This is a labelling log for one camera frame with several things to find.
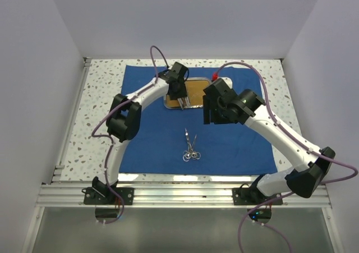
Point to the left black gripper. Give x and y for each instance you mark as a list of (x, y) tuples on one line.
[(182, 93)]

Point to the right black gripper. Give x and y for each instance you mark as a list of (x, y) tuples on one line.
[(210, 115)]

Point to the blue surgical cloth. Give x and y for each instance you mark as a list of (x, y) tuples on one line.
[(226, 149)]

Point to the steel forceps clamp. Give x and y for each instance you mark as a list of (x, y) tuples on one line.
[(188, 155), (191, 145)]

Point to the steel surgical scissors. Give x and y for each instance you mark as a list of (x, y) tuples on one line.
[(187, 138)]

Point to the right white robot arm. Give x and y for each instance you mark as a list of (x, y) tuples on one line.
[(309, 163)]

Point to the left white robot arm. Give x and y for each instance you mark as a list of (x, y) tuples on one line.
[(122, 123)]

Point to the steel tweezers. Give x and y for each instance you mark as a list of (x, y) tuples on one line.
[(182, 104)]

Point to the steel tray orange liner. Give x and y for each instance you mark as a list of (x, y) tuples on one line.
[(195, 91)]

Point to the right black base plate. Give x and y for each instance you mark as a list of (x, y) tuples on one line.
[(247, 195)]

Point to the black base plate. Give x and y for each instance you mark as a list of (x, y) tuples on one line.
[(247, 195), (100, 194)]

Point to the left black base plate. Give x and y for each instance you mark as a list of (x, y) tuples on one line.
[(100, 194)]

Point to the aluminium front rail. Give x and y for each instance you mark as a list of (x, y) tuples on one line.
[(147, 195)]

